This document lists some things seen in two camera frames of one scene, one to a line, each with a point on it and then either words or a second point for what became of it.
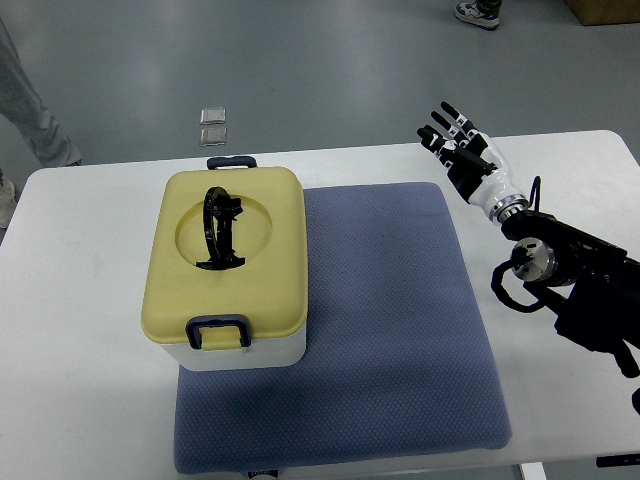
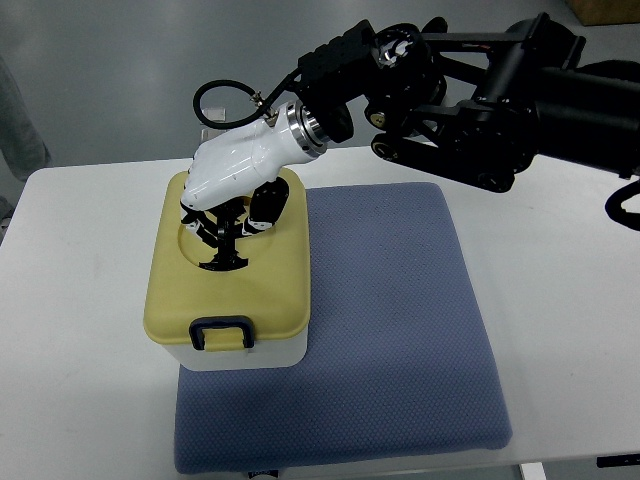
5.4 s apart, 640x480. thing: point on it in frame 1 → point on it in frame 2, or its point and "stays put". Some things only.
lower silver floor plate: x=213 y=136 stays put
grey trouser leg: x=20 y=100 → x=21 y=142
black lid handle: x=220 y=210 stays put
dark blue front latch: x=194 y=323 stays put
